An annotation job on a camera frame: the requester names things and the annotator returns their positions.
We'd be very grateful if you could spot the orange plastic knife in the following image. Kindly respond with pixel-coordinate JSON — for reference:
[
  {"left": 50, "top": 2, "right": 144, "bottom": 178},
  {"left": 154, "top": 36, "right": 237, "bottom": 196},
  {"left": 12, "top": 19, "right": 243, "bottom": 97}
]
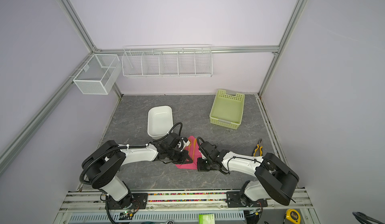
[{"left": 192, "top": 139, "right": 197, "bottom": 161}]

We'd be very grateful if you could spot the white plastic tub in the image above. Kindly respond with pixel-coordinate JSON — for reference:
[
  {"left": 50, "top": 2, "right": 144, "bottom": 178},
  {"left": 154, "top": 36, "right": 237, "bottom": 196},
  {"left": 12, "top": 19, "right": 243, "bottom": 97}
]
[{"left": 147, "top": 106, "right": 173, "bottom": 140}]

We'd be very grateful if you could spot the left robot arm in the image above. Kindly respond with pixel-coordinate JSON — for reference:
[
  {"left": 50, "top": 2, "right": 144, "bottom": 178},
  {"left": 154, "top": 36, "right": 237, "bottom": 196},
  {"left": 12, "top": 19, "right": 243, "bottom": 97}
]
[{"left": 79, "top": 122, "right": 193, "bottom": 209}]

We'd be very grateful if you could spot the yellow blue tool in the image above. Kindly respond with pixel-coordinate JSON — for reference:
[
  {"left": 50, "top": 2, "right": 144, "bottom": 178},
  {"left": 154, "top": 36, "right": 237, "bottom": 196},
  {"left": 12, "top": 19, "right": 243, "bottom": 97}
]
[{"left": 252, "top": 138, "right": 263, "bottom": 157}]

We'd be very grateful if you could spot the white wire shelf basket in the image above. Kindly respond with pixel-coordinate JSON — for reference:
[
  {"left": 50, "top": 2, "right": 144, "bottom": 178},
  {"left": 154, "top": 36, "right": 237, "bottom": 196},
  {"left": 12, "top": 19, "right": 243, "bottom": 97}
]
[{"left": 121, "top": 44, "right": 213, "bottom": 78}]

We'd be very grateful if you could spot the white mesh box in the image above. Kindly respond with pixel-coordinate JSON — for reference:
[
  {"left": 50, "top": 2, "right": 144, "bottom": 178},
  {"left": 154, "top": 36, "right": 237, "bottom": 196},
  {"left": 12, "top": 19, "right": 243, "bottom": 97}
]
[{"left": 73, "top": 54, "right": 122, "bottom": 95}]

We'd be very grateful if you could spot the green plastic basket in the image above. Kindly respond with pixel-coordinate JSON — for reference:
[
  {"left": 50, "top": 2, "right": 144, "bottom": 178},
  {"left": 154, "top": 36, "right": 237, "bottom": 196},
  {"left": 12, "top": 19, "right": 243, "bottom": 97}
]
[{"left": 209, "top": 89, "right": 245, "bottom": 130}]

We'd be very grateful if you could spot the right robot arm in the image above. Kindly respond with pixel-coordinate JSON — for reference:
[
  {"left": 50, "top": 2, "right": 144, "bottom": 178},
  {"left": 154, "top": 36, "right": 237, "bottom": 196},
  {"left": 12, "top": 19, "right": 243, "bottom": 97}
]
[{"left": 197, "top": 137, "right": 299, "bottom": 207}]

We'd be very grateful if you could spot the green box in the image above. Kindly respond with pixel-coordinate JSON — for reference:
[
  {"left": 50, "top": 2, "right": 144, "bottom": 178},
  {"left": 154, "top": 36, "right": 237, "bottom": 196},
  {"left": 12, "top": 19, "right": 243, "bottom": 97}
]
[{"left": 199, "top": 214, "right": 216, "bottom": 224}]

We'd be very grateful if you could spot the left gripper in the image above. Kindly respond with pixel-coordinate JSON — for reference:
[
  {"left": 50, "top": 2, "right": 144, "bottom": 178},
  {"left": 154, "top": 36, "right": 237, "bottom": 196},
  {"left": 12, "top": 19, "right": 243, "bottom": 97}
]
[{"left": 167, "top": 148, "right": 194, "bottom": 164}]

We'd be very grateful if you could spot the yellow tape measure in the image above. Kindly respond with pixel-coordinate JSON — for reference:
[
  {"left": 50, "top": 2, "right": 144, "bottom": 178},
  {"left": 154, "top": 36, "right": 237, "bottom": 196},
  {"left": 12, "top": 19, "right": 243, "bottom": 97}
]
[{"left": 283, "top": 209, "right": 301, "bottom": 224}]

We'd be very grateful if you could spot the pink paper napkin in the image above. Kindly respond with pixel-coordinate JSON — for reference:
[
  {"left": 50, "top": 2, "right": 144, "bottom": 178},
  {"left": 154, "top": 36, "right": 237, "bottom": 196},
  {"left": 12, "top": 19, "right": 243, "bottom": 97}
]
[{"left": 176, "top": 136, "right": 202, "bottom": 170}]

